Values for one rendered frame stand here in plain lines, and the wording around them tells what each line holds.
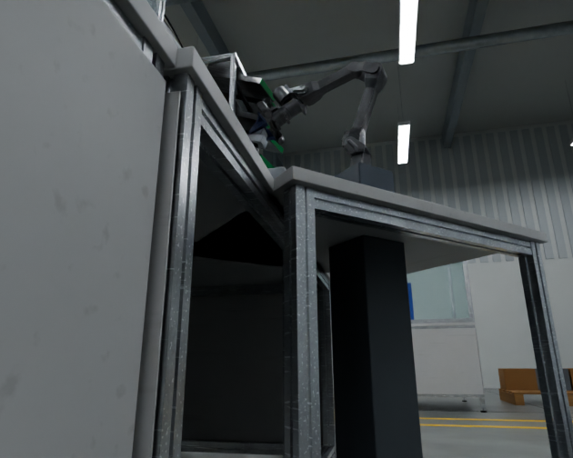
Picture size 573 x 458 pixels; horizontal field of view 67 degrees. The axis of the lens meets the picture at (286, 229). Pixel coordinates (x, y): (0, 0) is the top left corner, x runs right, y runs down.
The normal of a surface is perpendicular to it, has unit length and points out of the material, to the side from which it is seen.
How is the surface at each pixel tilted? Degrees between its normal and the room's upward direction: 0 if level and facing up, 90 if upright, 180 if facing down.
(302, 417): 90
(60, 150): 90
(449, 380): 90
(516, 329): 90
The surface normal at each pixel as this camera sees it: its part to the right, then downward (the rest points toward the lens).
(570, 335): -0.23, -0.29
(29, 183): 0.98, -0.07
